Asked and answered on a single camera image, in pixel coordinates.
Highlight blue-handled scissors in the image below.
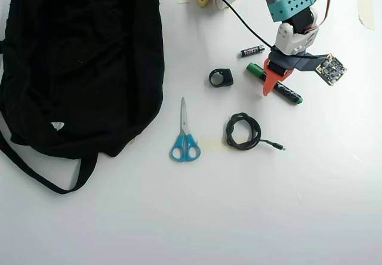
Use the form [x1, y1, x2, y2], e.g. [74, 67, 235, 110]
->
[169, 97, 201, 162]

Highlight green and black marker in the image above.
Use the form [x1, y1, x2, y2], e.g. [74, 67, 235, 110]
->
[245, 62, 304, 106]

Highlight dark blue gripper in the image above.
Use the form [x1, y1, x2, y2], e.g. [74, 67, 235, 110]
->
[261, 47, 329, 97]

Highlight black plastic ring clamp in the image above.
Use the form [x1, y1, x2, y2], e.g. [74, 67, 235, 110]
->
[204, 67, 234, 88]

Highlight black fabric bag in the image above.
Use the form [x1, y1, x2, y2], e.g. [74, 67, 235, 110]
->
[0, 0, 166, 195]

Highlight coiled black USB cable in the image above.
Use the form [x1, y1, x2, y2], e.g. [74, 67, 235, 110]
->
[225, 112, 287, 152]

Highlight black AA battery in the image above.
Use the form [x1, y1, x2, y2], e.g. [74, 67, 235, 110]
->
[239, 44, 266, 58]

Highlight bare camera circuit board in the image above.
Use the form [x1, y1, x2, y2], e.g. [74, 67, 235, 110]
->
[315, 53, 348, 87]

